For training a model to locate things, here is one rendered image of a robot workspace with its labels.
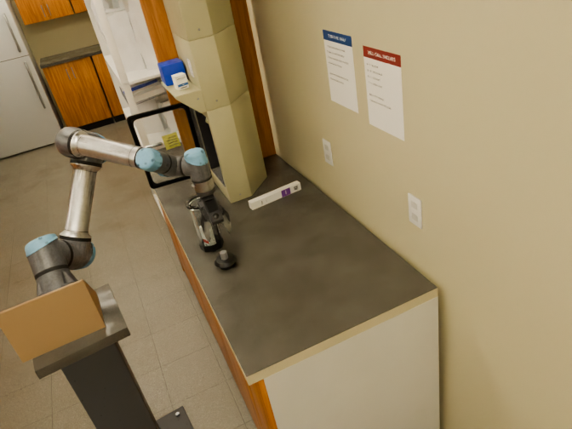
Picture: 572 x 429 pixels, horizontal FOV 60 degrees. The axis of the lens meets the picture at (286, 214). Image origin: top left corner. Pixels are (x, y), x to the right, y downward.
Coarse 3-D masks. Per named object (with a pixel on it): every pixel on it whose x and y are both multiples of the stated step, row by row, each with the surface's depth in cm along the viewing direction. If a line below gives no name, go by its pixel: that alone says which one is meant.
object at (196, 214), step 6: (192, 198) 203; (198, 198) 204; (186, 204) 198; (192, 204) 203; (192, 210) 198; (198, 210) 197; (192, 216) 200; (198, 216) 199; (198, 222) 200; (210, 222) 201; (198, 228) 202; (210, 228) 202; (198, 234) 204; (210, 234) 204; (216, 234) 206; (204, 240) 205; (210, 240) 205; (216, 240) 206
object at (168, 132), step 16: (176, 112) 243; (144, 128) 241; (160, 128) 244; (176, 128) 246; (144, 144) 245; (160, 144) 247; (176, 144) 250; (192, 144) 252; (160, 176) 255; (176, 176) 258
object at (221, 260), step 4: (220, 252) 194; (224, 252) 194; (220, 256) 195; (224, 256) 194; (228, 256) 196; (232, 256) 196; (236, 256) 197; (216, 260) 195; (220, 260) 194; (224, 260) 194; (228, 260) 194; (232, 260) 194; (236, 260) 195; (216, 264) 194; (220, 264) 193; (224, 264) 193; (228, 264) 193; (232, 264) 193; (220, 268) 195; (224, 268) 194; (228, 268) 194
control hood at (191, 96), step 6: (162, 84) 231; (192, 84) 220; (168, 90) 220; (174, 90) 217; (180, 90) 215; (186, 90) 213; (192, 90) 212; (198, 90) 211; (174, 96) 210; (180, 96) 209; (186, 96) 210; (192, 96) 211; (198, 96) 212; (186, 102) 211; (192, 102) 212; (198, 102) 213; (192, 108) 213; (198, 108) 214; (204, 108) 215
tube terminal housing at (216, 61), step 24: (192, 48) 202; (216, 48) 206; (216, 72) 210; (240, 72) 226; (216, 96) 215; (240, 96) 227; (216, 120) 219; (240, 120) 228; (216, 144) 224; (240, 144) 230; (240, 168) 234; (264, 168) 254; (240, 192) 240
